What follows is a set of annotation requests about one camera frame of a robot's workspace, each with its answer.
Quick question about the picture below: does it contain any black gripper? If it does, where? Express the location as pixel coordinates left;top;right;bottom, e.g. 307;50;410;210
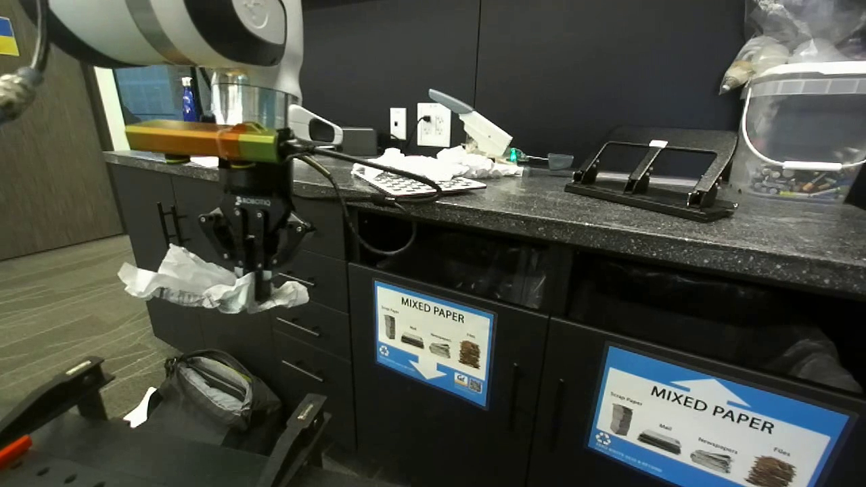
197;163;316;305

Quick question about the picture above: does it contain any white printed paper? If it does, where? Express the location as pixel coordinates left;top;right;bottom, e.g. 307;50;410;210
117;241;312;320

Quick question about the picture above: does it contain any black plastic bin liner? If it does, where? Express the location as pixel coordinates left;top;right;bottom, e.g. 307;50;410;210
377;234;554;314
569;253;863;395

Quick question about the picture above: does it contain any black recycling bin cabinet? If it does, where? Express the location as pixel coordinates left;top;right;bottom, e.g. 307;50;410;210
526;314;866;487
347;260;554;487

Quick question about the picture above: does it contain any black cabinet drawer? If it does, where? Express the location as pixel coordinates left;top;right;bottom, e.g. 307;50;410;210
268;332;360;455
254;190;350;264
263;305;354;360
257;241;353;314

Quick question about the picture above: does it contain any black cabinet door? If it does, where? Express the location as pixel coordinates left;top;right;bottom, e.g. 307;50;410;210
108;165;180;349
169;172;274;368

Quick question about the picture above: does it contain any black power adapter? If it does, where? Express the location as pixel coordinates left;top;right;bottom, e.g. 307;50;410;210
341;123;380;157

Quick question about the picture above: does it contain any grey black backpack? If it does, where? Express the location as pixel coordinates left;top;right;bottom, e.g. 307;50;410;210
162;345;285;447

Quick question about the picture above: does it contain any blue label with down arrow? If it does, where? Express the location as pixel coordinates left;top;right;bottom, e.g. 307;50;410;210
372;279;498;412

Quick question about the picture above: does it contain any white paper sheet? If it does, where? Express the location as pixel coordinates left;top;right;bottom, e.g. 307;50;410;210
120;383;162;432

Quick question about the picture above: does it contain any small grey box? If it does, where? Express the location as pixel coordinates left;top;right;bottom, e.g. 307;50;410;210
542;149;576;172

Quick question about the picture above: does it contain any blue yellow flag sticker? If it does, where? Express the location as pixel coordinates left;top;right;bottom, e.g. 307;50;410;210
0;12;23;60

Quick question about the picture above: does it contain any blue label with up arrow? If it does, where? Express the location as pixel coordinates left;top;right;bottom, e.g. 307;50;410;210
587;340;857;487

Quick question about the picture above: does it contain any clear plastic container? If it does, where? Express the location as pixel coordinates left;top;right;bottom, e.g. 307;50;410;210
738;56;866;202

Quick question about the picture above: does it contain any clear plastic bag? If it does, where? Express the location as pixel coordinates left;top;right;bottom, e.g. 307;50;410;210
717;0;866;94

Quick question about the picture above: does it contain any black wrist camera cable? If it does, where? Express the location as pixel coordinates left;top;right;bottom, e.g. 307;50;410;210
293;145;446;264

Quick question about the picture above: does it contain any orange green wrist mount ring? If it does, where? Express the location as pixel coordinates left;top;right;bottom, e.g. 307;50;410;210
123;119;288;168

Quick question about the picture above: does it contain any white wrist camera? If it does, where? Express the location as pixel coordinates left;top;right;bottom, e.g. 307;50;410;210
285;103;347;153

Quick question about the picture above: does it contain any white window frame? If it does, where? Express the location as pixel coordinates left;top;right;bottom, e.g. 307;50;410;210
86;63;266;153

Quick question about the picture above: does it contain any white wall outlet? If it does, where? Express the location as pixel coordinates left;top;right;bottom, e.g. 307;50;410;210
415;100;454;149

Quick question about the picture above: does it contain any orange handled black clamp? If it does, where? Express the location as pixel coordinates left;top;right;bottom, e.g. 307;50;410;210
0;353;111;472

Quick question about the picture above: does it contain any black cable with metal connector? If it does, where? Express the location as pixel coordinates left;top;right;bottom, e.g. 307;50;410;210
0;0;51;123

